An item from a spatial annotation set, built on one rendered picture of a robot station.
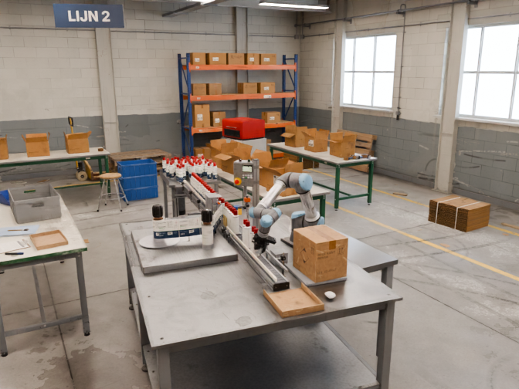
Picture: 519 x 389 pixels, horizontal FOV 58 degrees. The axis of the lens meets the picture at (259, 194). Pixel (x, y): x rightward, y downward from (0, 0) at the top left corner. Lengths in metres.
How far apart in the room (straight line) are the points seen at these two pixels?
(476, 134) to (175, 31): 6.63
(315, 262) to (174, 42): 8.81
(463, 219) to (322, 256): 4.22
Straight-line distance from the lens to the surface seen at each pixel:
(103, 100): 10.81
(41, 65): 10.69
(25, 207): 4.83
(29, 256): 4.01
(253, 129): 9.14
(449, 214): 7.15
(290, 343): 3.64
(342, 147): 7.71
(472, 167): 8.86
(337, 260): 3.10
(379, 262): 3.52
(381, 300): 2.98
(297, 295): 2.95
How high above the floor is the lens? 2.17
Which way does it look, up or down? 15 degrees down
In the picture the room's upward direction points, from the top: straight up
